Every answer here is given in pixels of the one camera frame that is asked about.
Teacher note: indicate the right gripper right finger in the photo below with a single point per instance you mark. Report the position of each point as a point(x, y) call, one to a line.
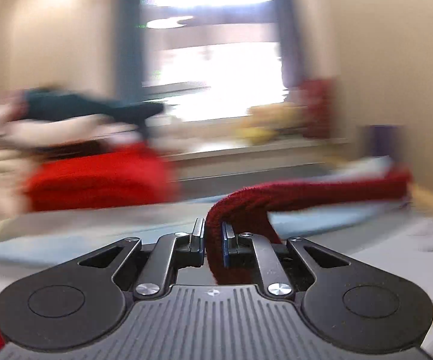
point(255, 253)

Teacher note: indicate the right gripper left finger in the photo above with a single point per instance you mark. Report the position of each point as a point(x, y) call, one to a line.
point(171, 253)

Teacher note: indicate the dark red knit sweater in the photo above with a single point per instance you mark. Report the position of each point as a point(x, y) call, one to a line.
point(87, 308)

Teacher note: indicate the light blue folded sheet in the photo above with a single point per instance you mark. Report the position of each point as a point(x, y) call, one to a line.
point(35, 241)

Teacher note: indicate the bright red folded blanket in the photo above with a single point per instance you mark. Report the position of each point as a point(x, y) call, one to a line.
point(133, 175)

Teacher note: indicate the yellow plush toy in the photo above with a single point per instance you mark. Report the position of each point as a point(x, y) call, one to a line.
point(271, 122)

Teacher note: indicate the dark red cushion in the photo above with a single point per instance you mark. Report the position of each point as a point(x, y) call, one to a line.
point(317, 99)

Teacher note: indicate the purple box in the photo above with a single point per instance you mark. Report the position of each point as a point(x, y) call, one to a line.
point(382, 140)

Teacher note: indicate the blue curtain left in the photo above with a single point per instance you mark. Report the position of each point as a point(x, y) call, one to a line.
point(128, 49)

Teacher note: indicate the cream folded blanket stack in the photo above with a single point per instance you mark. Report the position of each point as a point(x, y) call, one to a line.
point(15, 169)

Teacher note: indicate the teal shark plush toy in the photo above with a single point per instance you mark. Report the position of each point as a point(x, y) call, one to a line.
point(57, 105)

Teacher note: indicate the window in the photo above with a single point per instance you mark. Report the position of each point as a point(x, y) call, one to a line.
point(211, 59)

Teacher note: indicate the white folded bedding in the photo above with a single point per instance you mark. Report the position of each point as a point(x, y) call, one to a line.
point(40, 136)

